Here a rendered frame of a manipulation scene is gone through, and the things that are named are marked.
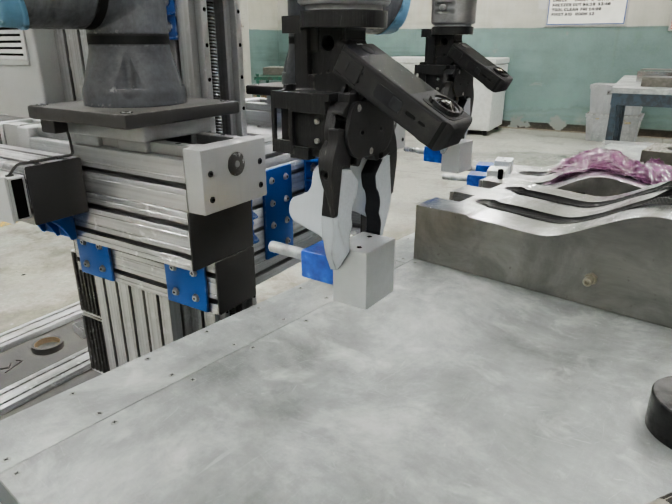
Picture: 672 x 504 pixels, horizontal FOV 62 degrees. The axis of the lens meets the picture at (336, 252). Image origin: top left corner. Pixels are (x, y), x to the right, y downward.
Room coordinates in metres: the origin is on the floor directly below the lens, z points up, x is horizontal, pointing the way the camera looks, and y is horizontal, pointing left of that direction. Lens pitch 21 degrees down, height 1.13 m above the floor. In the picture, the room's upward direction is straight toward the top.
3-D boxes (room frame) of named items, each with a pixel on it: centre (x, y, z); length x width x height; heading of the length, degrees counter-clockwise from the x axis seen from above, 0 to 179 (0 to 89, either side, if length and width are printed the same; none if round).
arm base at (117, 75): (0.89, 0.31, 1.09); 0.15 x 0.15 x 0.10
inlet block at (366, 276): (0.50, 0.01, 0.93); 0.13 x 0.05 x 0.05; 55
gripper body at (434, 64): (1.04, -0.19, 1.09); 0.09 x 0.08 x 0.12; 51
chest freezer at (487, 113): (7.87, -1.47, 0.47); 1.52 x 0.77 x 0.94; 62
